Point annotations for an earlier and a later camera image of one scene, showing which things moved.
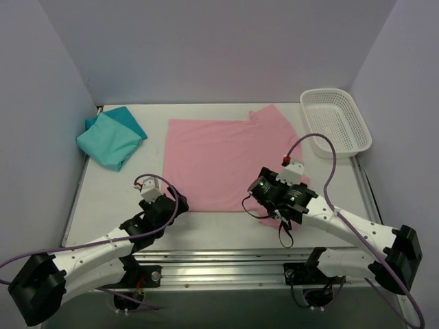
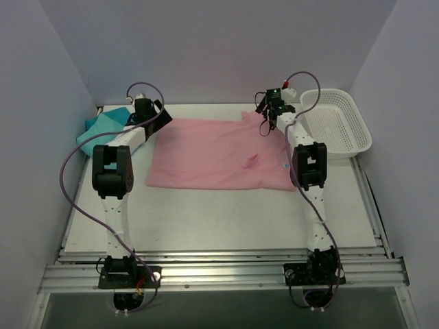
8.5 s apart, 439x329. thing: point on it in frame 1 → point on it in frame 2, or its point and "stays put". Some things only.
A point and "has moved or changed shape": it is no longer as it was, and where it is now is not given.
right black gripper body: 262,175 → 271,114
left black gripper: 179,202 → 161,116
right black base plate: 304,273 stays put
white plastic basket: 333,112 stays put
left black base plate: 138,276 stays put
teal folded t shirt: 111,138 stays put
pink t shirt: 214,163 has moved or changed shape
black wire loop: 280,230 → 260,129
